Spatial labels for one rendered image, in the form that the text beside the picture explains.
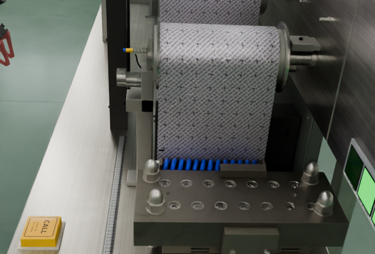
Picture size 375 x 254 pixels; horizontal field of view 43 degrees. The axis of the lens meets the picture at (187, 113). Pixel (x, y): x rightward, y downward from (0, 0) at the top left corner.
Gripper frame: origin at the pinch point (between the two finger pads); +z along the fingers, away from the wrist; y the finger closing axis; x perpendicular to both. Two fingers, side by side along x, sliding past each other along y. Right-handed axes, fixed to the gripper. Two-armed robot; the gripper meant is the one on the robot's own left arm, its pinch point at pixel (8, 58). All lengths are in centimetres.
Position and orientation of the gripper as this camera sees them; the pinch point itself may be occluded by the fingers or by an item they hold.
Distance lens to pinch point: 152.6
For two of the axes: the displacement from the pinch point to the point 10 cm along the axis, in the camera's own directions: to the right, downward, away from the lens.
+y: -0.9, -4.9, 8.7
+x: -8.9, 4.3, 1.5
